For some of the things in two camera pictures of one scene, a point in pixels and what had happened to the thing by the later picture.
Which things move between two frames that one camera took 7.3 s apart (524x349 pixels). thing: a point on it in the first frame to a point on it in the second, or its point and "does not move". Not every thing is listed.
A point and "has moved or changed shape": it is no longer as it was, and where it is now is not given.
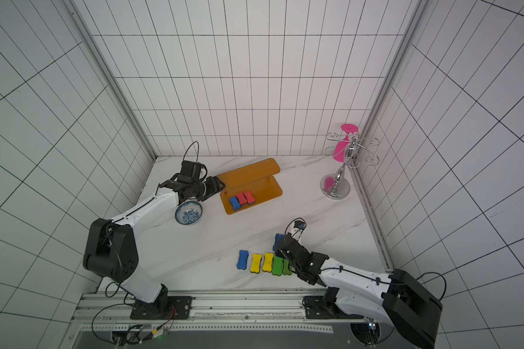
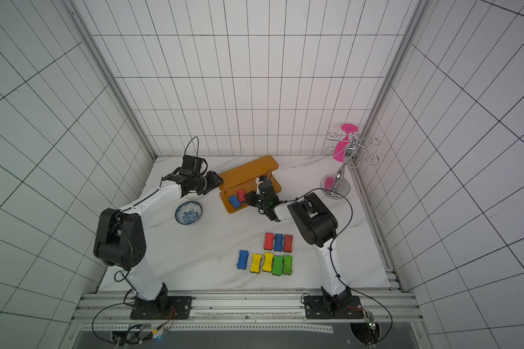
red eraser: (249, 197) has moved or changed shape
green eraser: (277, 265) does not move
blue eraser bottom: (278, 238) does not move
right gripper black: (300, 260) to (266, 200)
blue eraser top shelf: (243, 257) does not move
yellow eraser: (267, 265) does not move
